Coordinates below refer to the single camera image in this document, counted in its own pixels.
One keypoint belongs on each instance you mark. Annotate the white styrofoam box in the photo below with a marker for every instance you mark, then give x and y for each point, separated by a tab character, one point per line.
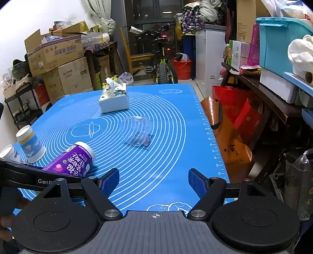
279	85

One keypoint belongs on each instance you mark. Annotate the clear plastic cup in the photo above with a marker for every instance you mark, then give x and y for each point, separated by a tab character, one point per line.
136	130

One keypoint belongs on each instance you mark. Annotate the dark wooden side table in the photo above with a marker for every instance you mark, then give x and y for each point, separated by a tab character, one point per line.
285	127

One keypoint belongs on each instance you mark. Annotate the purple paper cup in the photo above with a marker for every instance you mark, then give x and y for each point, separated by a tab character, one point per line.
76	161

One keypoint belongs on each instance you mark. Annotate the orange paper shopping bag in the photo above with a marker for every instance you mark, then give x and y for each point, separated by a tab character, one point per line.
237	157

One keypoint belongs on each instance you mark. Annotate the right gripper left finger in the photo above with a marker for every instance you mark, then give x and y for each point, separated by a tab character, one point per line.
97	192

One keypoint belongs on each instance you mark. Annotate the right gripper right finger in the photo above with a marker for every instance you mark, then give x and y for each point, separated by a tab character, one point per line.
209	190

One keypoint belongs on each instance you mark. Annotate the lower cardboard box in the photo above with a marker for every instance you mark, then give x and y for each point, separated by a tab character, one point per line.
68	79

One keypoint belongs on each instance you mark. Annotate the open top cardboard box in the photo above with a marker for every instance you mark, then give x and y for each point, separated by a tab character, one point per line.
49	51

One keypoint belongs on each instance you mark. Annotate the white tissue box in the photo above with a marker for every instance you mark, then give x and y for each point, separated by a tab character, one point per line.
113	97

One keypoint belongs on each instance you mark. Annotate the blue silicone baking mat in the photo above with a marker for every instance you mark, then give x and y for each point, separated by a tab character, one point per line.
152	178

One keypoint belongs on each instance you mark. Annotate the red gift bag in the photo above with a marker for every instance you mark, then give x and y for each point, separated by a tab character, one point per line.
243	108

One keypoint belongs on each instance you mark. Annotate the green white product box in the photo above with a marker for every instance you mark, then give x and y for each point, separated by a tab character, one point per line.
238	54

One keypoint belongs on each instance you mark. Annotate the white patterned paper cup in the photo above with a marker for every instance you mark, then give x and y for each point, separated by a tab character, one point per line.
9	153

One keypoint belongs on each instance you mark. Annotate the white chest freezer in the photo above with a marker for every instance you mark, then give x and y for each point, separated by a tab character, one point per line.
210	46

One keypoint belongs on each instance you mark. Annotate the black metal shelf rack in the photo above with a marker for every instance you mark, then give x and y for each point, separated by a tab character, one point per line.
25	115

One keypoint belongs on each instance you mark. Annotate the blue yellow paper cup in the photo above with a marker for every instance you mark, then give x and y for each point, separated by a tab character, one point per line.
30	144

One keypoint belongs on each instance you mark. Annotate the tall brown cardboard box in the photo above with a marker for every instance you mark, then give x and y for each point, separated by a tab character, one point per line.
247	13

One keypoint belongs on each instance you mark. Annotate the person's left hand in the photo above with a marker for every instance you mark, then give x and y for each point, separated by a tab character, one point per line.
6	220

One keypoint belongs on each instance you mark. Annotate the teal plastic storage bin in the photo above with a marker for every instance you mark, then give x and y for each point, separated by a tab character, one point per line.
275	35

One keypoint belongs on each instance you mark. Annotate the black green bicycle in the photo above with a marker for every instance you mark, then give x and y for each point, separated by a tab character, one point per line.
159	67

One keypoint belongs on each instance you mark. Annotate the wooden chair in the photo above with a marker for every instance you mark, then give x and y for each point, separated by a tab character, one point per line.
135	62

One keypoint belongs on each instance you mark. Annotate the red plastic bucket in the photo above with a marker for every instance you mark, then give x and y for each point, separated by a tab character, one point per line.
183	69

